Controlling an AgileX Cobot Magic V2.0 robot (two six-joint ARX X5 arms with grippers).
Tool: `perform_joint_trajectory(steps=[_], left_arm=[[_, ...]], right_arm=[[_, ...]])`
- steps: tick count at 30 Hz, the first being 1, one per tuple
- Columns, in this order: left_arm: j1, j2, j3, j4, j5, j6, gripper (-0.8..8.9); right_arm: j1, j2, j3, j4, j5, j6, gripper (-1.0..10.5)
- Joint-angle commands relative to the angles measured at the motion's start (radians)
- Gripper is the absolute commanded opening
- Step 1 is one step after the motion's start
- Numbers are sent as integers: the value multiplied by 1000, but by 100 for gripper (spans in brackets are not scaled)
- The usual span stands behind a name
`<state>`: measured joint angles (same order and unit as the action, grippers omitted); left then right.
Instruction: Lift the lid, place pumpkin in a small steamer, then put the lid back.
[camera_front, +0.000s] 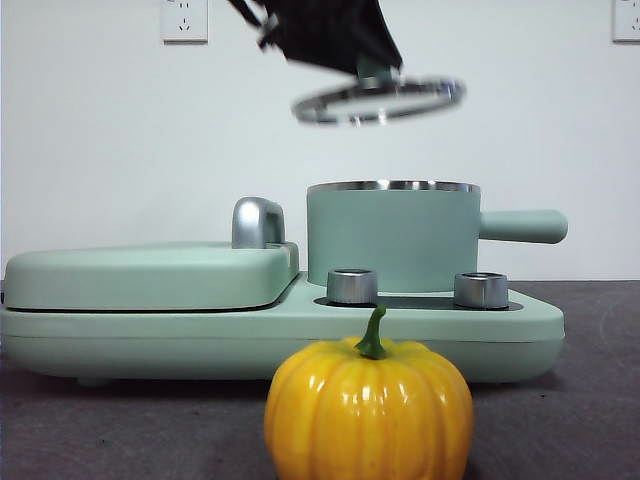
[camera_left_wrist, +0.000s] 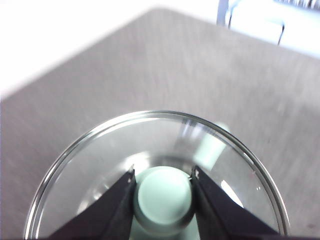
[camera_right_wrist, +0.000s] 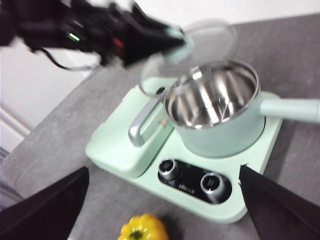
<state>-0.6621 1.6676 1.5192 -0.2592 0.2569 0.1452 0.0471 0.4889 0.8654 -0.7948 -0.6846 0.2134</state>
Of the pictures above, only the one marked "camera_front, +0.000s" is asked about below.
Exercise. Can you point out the glass lid with green knob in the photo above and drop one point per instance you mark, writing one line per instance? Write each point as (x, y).
(372, 80)

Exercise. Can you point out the yellow pumpkin with green stem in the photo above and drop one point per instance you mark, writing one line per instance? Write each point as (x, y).
(370, 410)

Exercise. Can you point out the green breakfast machine base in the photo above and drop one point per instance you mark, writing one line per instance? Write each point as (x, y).
(150, 340)

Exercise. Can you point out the white wall socket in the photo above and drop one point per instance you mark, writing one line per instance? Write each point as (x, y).
(627, 20)
(184, 22)

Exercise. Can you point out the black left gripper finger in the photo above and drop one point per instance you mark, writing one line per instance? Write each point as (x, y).
(310, 35)
(372, 30)

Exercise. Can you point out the silver control knob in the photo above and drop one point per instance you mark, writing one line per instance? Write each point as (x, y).
(481, 291)
(352, 287)

